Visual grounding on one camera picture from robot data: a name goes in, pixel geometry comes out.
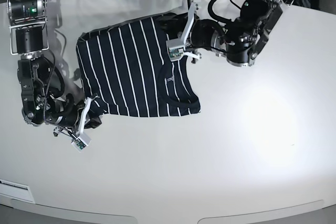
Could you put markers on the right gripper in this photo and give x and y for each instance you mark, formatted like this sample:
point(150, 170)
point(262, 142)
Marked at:
point(67, 114)

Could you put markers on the navy white striped T-shirt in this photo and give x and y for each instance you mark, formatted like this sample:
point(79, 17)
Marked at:
point(128, 67)

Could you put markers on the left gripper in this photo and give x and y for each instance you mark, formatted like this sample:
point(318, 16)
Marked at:
point(205, 33)

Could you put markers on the white label sticker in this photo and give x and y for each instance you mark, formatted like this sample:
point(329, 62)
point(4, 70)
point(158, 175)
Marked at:
point(16, 191)

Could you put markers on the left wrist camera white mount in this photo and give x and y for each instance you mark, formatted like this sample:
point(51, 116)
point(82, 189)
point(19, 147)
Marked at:
point(177, 47)

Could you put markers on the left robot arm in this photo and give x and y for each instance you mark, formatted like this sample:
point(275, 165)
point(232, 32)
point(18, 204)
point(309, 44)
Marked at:
point(239, 40)

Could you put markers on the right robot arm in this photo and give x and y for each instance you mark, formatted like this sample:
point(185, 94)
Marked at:
point(43, 87)

